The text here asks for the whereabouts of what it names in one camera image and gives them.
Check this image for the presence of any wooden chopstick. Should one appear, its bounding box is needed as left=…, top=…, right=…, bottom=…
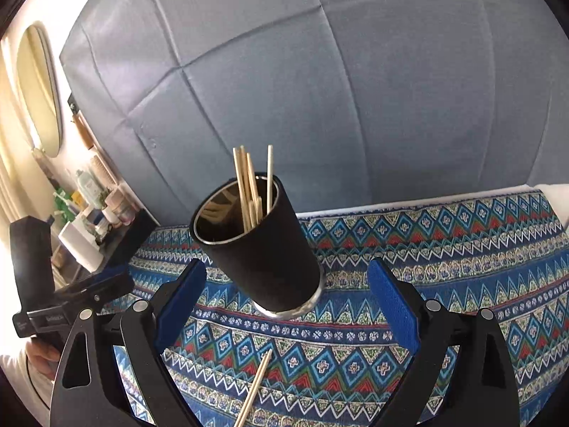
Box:
left=239, top=146, right=254, bottom=230
left=265, top=144, right=274, bottom=215
left=233, top=148, right=251, bottom=233
left=246, top=152, right=259, bottom=200
left=249, top=197, right=263, bottom=227
left=234, top=349, right=272, bottom=427

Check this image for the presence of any left hand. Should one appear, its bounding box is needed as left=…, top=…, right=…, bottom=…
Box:
left=25, top=336, right=61, bottom=381

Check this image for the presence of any white paper towel roll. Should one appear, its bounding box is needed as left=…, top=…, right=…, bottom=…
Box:
left=58, top=222, right=104, bottom=273

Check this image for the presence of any blue patterned tablecloth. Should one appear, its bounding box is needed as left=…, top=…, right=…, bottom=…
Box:
left=111, top=189, right=569, bottom=427

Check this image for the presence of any white lotion bottle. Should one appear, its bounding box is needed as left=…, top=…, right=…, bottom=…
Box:
left=75, top=170, right=104, bottom=210

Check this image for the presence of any black cylindrical utensil holder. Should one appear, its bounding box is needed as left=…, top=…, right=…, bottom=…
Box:
left=190, top=178, right=324, bottom=320

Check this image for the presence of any wooden chopstick in holder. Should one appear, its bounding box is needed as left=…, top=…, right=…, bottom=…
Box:
left=265, top=144, right=274, bottom=215
left=249, top=197, right=263, bottom=227
left=233, top=148, right=251, bottom=233

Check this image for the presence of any grey fabric backdrop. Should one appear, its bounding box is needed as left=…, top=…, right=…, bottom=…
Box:
left=60, top=0, right=568, bottom=225

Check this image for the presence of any oval wall mirror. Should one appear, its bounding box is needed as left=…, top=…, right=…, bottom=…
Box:
left=16, top=24, right=63, bottom=158

